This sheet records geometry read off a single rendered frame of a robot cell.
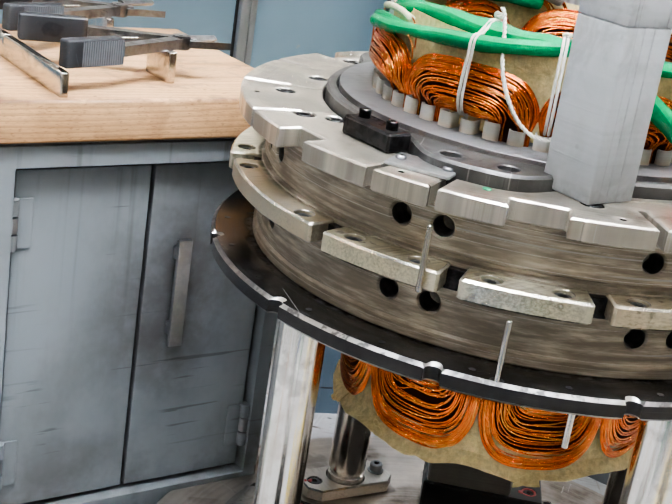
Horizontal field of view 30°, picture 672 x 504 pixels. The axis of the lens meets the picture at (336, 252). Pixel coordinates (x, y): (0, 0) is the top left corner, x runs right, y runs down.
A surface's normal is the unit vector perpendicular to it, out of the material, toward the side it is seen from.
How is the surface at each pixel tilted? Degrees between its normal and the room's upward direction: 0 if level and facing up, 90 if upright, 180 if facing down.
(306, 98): 0
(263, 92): 0
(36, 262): 90
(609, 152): 90
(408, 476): 0
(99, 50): 90
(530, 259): 90
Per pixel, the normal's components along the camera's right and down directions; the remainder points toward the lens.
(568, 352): 0.00, 0.34
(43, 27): 0.31, 0.37
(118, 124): 0.54, 0.36
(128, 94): 0.15, -0.93
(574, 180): -0.80, 0.09
